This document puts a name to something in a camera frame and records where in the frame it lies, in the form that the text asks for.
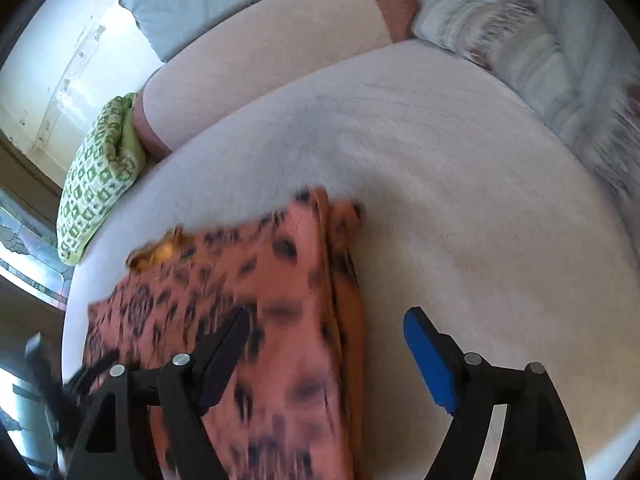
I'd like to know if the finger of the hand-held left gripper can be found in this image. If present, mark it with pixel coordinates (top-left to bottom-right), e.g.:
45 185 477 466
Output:
24 332 90 456

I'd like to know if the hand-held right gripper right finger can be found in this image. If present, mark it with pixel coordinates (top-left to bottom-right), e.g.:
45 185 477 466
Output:
404 306 587 480

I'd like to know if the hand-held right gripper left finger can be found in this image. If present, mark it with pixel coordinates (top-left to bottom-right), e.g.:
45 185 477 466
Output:
67 306 251 480

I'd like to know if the orange floral shirt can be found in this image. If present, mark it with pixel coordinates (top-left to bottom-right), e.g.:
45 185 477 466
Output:
82 186 368 480

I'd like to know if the bed with pink sheet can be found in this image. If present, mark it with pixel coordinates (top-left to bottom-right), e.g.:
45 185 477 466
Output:
61 40 640 480

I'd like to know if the green checkered pillow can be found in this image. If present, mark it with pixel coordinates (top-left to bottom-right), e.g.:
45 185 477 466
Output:
56 92 147 266

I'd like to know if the pink bolster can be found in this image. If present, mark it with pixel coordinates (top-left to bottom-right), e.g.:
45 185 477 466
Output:
132 0 420 155

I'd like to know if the striped blanket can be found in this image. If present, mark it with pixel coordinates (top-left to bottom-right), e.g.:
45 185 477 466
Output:
412 0 640 201

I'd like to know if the grey pillow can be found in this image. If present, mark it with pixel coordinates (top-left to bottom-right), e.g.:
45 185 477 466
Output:
119 0 383 63

